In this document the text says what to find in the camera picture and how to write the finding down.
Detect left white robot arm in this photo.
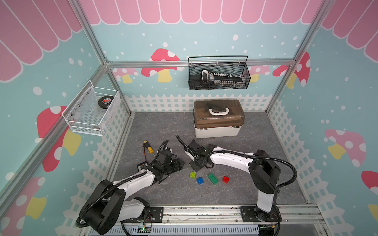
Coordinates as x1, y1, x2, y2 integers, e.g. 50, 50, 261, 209
75, 148, 185, 235

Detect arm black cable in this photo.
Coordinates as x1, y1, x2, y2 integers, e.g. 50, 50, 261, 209
75, 171, 148, 228
203, 148, 298, 192

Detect brown translucent box lid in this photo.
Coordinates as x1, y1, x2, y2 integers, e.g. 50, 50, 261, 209
194, 99, 245, 128

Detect yellow black screwdriver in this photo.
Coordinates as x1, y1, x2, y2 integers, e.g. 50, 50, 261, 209
143, 141, 156, 156

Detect socket wrench bit set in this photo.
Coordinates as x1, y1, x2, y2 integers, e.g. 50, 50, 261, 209
200, 69, 247, 89

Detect blue lego brick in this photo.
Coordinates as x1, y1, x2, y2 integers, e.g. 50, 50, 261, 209
196, 177, 204, 185

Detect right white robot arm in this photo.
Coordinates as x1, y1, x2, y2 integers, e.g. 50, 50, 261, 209
182, 140, 281, 214

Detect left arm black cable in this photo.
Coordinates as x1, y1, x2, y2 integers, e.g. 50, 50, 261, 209
75, 171, 148, 228

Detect green long lego brick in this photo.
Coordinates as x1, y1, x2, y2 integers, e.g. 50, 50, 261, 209
207, 173, 219, 185

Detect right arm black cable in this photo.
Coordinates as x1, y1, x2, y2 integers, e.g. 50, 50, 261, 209
203, 148, 298, 192

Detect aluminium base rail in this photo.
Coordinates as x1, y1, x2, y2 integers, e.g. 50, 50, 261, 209
123, 204, 325, 226

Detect white wire wall basket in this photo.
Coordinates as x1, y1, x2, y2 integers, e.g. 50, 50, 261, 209
62, 81, 121, 136

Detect white storage box base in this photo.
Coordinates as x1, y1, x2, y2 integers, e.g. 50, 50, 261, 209
194, 125, 243, 138

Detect black tape roll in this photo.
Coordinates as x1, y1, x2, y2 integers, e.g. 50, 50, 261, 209
97, 95, 115, 109

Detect red lego brick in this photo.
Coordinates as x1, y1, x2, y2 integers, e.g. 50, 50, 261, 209
222, 176, 230, 183

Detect black wire wall basket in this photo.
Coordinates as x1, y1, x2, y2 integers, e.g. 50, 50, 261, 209
188, 56, 251, 90

